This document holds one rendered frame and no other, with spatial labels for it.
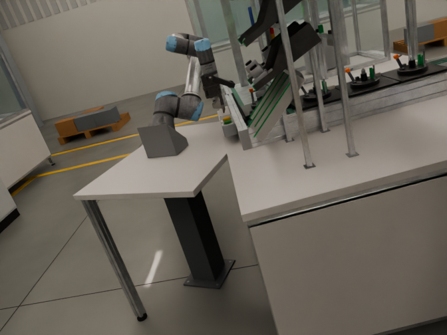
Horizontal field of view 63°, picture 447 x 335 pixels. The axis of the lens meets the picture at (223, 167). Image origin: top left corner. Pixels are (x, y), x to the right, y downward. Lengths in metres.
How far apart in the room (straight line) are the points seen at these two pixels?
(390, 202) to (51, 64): 10.49
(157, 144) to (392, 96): 1.19
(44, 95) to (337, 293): 10.68
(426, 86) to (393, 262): 0.87
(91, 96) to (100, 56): 1.14
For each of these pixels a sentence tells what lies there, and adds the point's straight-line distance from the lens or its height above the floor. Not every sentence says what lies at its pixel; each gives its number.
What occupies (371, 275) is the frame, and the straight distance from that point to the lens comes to 1.52.
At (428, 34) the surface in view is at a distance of 7.41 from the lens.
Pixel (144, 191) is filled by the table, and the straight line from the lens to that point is 1.66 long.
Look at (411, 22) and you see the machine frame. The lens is 2.78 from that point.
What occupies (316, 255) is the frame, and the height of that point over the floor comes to 0.62.
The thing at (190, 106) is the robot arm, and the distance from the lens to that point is 2.05.
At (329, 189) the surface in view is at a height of 0.86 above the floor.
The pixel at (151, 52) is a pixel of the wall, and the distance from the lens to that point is 10.25.
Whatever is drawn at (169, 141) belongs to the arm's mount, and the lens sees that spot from 1.95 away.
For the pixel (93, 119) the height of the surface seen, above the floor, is 0.30.
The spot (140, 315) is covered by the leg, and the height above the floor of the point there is 0.05.
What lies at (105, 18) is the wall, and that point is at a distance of 10.52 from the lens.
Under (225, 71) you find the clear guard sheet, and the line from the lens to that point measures 3.18.
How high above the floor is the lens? 1.48
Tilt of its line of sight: 22 degrees down
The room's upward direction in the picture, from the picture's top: 16 degrees counter-clockwise
